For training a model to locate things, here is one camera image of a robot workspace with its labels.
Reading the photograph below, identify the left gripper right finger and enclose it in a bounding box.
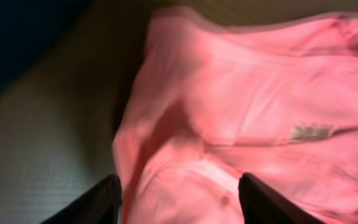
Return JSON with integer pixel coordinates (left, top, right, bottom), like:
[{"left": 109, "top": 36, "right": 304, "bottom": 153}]
[{"left": 238, "top": 172, "right": 323, "bottom": 224}]

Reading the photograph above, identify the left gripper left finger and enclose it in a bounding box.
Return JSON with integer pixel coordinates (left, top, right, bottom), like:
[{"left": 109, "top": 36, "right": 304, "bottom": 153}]
[{"left": 42, "top": 174, "right": 122, "bottom": 224}]

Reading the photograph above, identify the pink t-shirt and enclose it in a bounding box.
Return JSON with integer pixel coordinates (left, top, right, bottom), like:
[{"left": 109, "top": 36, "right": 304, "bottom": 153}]
[{"left": 112, "top": 7, "right": 358, "bottom": 223}]

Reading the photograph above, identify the navy folded garment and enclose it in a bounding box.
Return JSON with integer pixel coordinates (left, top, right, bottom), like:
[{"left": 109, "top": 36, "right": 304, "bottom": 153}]
[{"left": 0, "top": 0, "right": 91, "bottom": 91}]

